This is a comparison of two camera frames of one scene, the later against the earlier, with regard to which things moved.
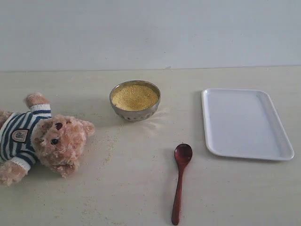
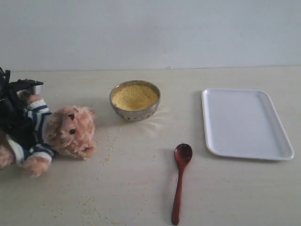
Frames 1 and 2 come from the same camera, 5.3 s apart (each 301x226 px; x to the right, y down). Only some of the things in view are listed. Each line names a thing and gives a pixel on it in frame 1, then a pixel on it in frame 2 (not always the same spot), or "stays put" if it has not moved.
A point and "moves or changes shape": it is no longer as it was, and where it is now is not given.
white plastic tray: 244,123 stays put
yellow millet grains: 133,98 stays put
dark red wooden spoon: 183,154 stays put
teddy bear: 36,138 moves or changes shape
